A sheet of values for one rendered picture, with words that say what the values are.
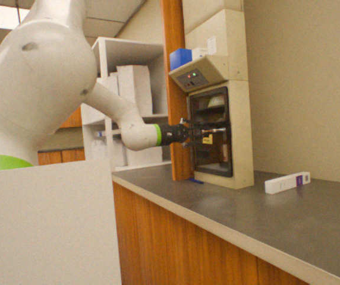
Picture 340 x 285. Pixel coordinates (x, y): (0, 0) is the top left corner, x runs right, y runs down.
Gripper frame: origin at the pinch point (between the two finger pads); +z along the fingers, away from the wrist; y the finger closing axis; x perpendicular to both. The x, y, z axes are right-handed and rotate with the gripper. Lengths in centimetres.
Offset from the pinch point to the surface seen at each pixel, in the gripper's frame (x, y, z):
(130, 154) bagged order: 118, -17, 3
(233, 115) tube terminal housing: -10.8, 6.0, 6.0
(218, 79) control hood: -7.9, 21.8, 1.3
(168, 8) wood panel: 26, 67, -1
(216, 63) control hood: -10.9, 27.6, -1.9
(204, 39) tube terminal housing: 4.4, 43.3, 4.6
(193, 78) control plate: 5.7, 25.1, -2.1
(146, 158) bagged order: 119, -22, 19
